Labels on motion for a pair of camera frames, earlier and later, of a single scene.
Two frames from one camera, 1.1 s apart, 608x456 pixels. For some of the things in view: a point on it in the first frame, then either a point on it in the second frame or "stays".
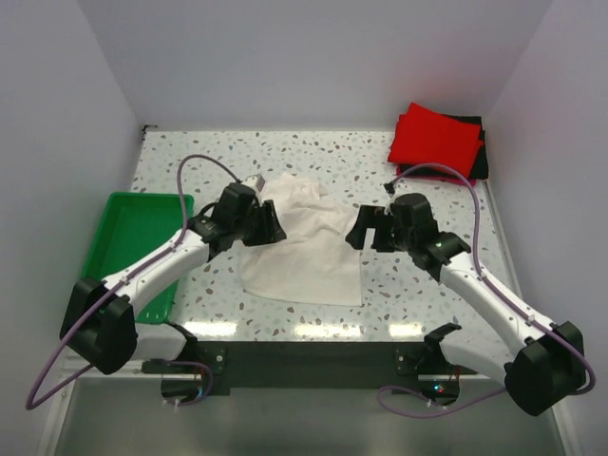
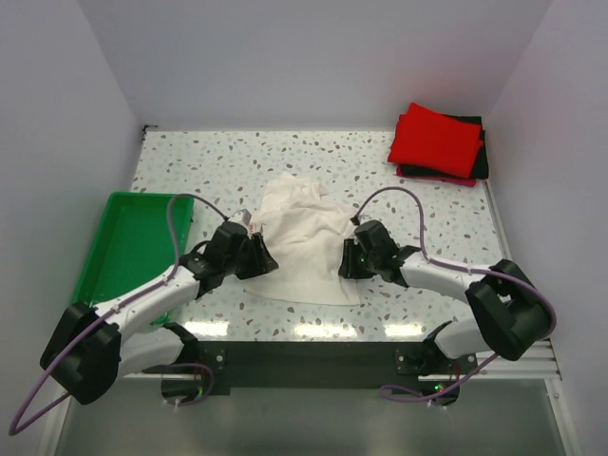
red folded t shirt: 424,137 stays
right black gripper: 368,218 to 348,268
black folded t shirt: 481,167 stays
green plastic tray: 133,226 stays
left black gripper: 271,230 to 261,261
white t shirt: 313,262 stays
